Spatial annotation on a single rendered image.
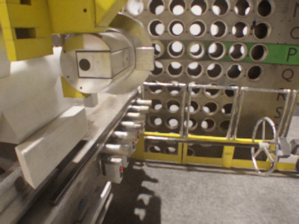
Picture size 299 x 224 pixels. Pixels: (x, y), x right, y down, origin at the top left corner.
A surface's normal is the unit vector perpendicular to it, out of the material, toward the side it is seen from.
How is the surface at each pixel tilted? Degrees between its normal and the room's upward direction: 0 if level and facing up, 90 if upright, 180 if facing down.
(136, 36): 90
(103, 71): 90
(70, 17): 90
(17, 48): 90
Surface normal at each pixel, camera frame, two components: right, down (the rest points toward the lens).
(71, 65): -0.16, 0.37
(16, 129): 0.91, -0.29
